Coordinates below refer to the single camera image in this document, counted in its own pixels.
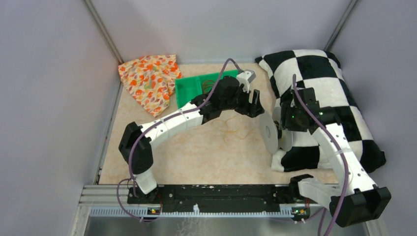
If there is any yellow wire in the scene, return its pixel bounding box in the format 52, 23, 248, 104
210, 115, 258, 145

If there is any white perforated cable spool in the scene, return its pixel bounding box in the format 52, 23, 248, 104
259, 106, 293, 154

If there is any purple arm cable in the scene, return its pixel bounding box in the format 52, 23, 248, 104
116, 58, 243, 223
291, 74, 350, 236

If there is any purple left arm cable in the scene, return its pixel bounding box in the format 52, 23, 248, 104
116, 58, 243, 223

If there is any black white checkered pillow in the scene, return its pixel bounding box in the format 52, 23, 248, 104
255, 50, 386, 173

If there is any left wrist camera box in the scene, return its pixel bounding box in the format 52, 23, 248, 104
236, 70, 256, 93

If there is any aluminium front rail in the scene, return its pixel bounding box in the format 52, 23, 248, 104
69, 184, 385, 236

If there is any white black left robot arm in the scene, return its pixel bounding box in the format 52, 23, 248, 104
119, 70, 264, 203

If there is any orange floral cloth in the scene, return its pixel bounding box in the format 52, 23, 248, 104
118, 55, 182, 117

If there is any green plastic divided bin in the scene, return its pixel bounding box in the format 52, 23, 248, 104
175, 73, 219, 108

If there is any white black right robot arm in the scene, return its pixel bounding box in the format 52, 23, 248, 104
281, 88, 391, 227

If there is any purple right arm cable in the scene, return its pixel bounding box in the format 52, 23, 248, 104
291, 74, 350, 236

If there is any red wire coil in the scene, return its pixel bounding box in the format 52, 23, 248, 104
201, 80, 216, 96

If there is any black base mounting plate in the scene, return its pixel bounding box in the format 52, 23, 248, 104
127, 184, 314, 213

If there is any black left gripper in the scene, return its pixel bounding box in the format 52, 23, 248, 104
221, 85, 264, 118

